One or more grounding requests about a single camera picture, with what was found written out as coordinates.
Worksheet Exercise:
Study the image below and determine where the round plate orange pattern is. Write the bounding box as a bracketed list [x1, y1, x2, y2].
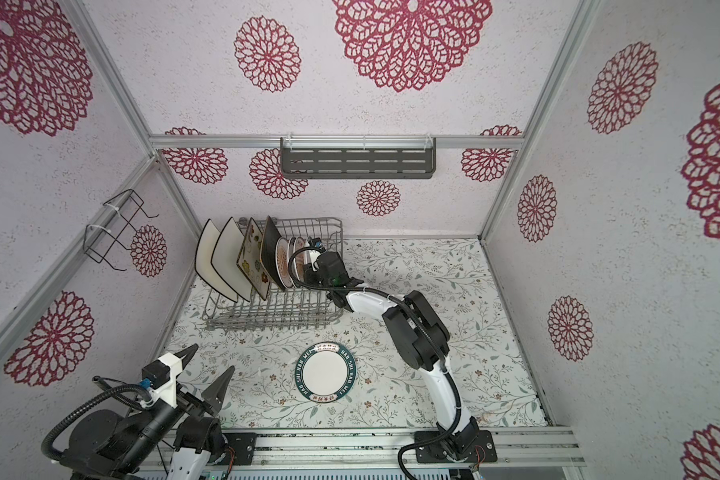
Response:
[275, 237, 293, 289]

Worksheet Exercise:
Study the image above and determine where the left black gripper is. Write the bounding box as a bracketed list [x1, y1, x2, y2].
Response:
[119, 345, 235, 474]

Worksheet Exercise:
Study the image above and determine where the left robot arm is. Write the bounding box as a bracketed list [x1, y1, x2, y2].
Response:
[41, 344, 235, 479]

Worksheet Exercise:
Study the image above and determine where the black wire wall holder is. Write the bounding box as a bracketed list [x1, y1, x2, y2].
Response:
[82, 188, 159, 272]

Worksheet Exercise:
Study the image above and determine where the floral patterned square plate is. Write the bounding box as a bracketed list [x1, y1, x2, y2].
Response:
[237, 218, 271, 301]

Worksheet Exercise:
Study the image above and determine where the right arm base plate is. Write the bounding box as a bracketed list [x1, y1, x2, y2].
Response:
[416, 430, 498, 464]

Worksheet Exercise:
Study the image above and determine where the white square plate black rim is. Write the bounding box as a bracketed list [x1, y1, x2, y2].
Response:
[194, 219, 239, 303]

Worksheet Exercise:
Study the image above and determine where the aluminium mounting rail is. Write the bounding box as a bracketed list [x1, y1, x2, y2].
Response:
[225, 427, 587, 472]

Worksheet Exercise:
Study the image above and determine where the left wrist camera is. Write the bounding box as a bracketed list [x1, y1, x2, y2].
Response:
[140, 353, 184, 408]

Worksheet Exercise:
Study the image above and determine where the round plate green rim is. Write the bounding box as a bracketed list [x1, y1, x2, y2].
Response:
[294, 237, 308, 282]

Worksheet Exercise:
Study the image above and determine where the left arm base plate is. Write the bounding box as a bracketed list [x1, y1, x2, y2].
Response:
[217, 432, 258, 467]

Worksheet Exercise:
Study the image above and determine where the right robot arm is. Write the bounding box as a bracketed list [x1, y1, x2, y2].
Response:
[287, 240, 480, 464]

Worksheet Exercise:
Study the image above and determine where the round plate orange sunburst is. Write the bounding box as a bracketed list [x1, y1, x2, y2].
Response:
[288, 237, 297, 277]

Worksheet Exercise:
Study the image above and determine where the grey slotted wall shelf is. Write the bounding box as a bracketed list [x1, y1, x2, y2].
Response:
[280, 137, 437, 180]

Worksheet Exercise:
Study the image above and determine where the grey wire dish rack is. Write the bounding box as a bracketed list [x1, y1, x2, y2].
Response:
[201, 217, 343, 331]

